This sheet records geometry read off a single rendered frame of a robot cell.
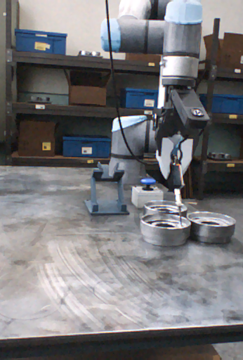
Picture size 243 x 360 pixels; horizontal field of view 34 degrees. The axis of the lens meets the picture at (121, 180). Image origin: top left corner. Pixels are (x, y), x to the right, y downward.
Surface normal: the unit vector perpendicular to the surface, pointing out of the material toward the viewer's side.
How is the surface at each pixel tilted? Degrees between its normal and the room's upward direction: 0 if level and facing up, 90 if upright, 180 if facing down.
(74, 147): 90
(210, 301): 0
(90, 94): 82
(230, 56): 92
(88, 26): 90
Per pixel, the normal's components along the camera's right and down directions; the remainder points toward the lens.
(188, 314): 0.06, -0.98
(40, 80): 0.20, 0.19
